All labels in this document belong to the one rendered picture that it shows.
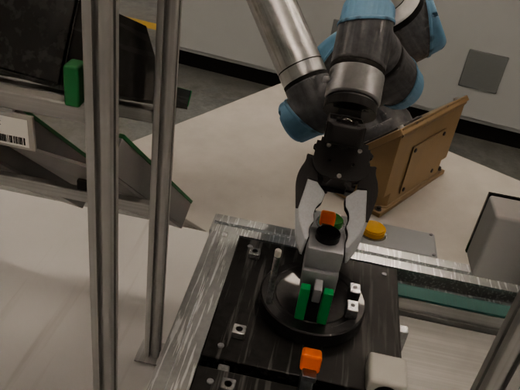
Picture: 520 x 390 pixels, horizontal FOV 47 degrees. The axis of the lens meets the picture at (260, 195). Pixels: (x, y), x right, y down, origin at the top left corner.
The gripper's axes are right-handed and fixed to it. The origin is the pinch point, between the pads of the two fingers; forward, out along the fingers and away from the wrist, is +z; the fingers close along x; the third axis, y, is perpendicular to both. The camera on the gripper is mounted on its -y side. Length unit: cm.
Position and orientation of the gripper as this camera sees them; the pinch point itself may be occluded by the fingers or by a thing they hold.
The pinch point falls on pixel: (325, 247)
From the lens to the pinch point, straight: 73.6
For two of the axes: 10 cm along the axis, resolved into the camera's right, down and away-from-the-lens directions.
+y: 0.1, 2.4, 9.7
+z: -2.1, 9.5, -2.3
